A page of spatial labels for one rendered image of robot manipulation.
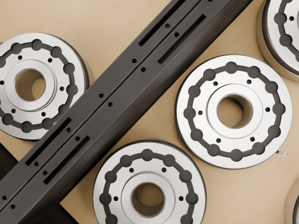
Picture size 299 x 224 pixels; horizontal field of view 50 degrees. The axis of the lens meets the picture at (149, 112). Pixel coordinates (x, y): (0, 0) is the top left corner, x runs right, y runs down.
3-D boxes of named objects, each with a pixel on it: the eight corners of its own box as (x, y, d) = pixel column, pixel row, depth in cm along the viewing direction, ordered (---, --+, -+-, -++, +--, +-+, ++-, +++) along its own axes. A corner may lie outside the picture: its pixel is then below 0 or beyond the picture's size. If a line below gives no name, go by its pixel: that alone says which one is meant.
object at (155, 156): (150, 277, 29) (150, 280, 28) (71, 197, 30) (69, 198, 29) (228, 196, 28) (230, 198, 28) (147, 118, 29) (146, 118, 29)
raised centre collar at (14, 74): (36, 49, 30) (34, 47, 29) (68, 89, 29) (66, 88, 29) (-3, 82, 30) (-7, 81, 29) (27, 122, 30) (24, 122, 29)
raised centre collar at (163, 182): (149, 238, 28) (148, 240, 28) (109, 198, 29) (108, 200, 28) (187, 198, 28) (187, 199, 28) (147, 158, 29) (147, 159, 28)
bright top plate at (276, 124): (237, 191, 28) (238, 193, 28) (153, 115, 29) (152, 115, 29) (315, 107, 28) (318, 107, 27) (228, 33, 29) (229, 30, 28)
